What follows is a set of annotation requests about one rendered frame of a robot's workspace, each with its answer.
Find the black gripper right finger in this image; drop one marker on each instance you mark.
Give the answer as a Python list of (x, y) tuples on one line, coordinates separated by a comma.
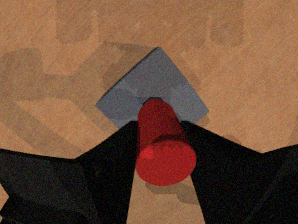
[(231, 181)]

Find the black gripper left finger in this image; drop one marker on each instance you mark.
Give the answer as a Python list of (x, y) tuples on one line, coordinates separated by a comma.
[(97, 184)]

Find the red cylinder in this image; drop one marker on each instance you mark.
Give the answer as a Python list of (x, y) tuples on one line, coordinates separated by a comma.
[(164, 153)]

